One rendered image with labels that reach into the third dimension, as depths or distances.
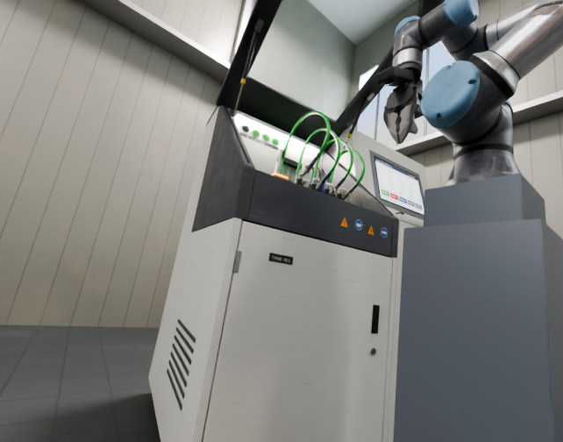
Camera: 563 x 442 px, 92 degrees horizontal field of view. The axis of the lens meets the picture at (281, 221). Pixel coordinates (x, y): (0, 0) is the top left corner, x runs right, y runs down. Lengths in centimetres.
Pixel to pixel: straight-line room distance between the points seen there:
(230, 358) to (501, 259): 64
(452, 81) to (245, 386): 86
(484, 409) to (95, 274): 282
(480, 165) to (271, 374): 74
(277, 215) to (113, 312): 240
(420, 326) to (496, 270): 18
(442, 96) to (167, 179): 277
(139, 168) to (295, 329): 254
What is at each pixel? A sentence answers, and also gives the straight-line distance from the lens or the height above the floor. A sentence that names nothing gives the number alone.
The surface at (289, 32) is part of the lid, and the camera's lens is 144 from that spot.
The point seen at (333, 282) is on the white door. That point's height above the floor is 65.
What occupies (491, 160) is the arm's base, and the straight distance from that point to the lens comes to 75.
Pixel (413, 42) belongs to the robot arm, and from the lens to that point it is 91.
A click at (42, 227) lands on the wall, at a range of 299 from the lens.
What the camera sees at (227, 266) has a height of 65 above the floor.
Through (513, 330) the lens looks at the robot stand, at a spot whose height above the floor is 61.
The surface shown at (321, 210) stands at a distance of 93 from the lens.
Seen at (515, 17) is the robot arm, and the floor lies 130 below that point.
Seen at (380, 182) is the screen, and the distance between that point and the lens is 162.
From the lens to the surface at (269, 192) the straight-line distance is 83.
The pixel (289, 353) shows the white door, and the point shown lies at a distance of 89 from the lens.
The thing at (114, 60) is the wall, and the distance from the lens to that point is 350.
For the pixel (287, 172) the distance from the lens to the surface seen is 150.
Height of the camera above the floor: 64
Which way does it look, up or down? 12 degrees up
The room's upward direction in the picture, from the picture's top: 9 degrees clockwise
